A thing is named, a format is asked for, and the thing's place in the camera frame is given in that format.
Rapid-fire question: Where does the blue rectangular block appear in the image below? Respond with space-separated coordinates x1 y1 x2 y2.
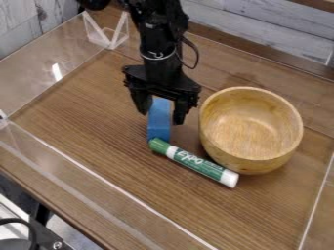
147 98 171 142

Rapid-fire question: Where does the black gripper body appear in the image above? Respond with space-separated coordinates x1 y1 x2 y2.
123 65 201 107

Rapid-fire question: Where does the brown wooden bowl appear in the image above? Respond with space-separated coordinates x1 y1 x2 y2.
198 86 305 175

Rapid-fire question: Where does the clear acrylic corner bracket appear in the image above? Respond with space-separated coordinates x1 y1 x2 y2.
83 12 130 50

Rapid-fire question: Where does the clear acrylic front wall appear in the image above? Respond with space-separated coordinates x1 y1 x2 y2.
0 110 217 250

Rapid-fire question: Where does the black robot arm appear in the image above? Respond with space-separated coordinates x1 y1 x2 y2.
123 0 201 125

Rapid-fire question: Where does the black stand with cable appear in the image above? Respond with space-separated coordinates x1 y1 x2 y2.
0 174 76 250

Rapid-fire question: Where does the green Expo marker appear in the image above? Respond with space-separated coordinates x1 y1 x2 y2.
149 138 239 188

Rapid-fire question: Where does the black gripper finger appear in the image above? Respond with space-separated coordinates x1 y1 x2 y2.
174 99 191 125
131 89 153 115

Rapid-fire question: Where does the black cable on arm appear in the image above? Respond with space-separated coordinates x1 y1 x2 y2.
175 35 201 70

